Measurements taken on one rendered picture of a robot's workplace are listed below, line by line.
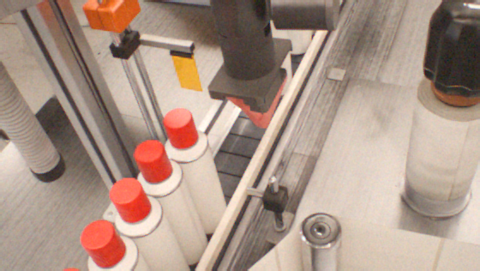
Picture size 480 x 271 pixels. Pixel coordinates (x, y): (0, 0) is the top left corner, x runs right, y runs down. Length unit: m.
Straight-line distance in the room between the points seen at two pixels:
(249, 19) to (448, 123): 0.24
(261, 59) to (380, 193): 0.29
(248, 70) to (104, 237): 0.22
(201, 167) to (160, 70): 0.49
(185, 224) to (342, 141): 0.29
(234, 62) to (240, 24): 0.05
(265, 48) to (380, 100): 0.35
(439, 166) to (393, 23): 0.52
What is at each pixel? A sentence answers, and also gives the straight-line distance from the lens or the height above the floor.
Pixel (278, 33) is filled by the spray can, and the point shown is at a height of 1.01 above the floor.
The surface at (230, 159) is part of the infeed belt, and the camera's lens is 0.77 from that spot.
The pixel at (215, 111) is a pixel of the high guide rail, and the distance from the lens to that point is 0.73.
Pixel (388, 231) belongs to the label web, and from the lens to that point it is 0.48.
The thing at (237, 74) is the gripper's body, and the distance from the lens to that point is 0.54.
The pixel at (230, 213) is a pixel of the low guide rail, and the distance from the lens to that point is 0.67.
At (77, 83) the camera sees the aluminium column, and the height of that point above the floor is 1.11.
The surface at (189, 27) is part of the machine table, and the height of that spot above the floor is 0.83.
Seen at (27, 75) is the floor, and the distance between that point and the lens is 2.73.
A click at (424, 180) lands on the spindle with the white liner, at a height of 0.95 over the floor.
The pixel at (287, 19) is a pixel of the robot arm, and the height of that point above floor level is 1.19.
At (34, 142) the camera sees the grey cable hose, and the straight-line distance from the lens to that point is 0.53.
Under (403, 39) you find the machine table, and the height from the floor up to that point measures 0.83.
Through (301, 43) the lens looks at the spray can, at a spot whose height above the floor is 0.91.
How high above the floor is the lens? 1.47
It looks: 47 degrees down
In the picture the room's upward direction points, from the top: 12 degrees counter-clockwise
